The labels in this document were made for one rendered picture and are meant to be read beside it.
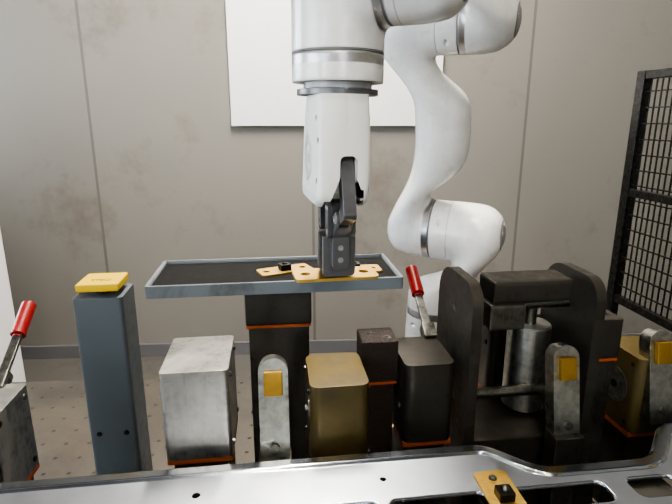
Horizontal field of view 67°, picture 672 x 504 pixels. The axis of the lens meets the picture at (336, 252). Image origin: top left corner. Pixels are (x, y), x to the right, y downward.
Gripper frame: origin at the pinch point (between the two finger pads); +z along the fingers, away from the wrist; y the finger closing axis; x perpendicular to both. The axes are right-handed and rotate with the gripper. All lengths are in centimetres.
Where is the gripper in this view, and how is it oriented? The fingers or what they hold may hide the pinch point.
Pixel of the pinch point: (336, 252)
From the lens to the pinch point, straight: 50.8
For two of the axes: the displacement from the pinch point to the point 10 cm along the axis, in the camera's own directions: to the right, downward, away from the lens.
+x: 9.8, -0.4, 2.0
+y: 2.0, 2.5, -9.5
